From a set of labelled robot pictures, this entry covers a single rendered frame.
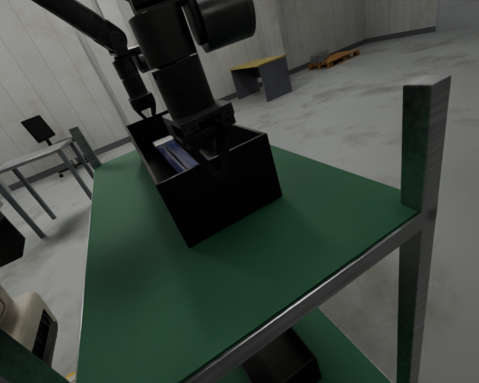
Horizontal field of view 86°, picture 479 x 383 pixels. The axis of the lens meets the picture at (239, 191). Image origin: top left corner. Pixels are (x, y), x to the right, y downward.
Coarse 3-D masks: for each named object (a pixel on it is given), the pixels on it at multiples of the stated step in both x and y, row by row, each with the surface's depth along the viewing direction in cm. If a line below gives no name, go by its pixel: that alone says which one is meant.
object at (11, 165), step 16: (64, 144) 268; (16, 160) 269; (32, 160) 251; (64, 160) 259; (80, 176) 272; (0, 192) 253; (32, 192) 299; (16, 208) 263; (48, 208) 312; (32, 224) 274
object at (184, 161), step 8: (168, 136) 81; (160, 144) 76; (168, 144) 73; (176, 144) 71; (160, 152) 69; (168, 152) 67; (176, 152) 65; (184, 152) 63; (168, 160) 61; (176, 160) 59; (184, 160) 58; (192, 160) 56; (176, 168) 55; (184, 168) 54
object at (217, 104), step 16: (176, 64) 27; (192, 64) 28; (160, 80) 28; (176, 80) 28; (192, 80) 28; (176, 96) 29; (192, 96) 29; (208, 96) 30; (176, 112) 30; (192, 112) 29; (208, 112) 28; (224, 112) 29; (192, 128) 28
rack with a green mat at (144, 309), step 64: (128, 192) 64; (320, 192) 41; (384, 192) 36; (128, 256) 41; (192, 256) 37; (256, 256) 33; (320, 256) 30; (384, 256) 31; (128, 320) 30; (192, 320) 28; (256, 320) 26; (320, 320) 85
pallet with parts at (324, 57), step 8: (312, 56) 646; (320, 56) 626; (328, 56) 664; (336, 56) 643; (344, 56) 626; (352, 56) 644; (312, 64) 661; (320, 64) 632; (328, 64) 612; (336, 64) 621
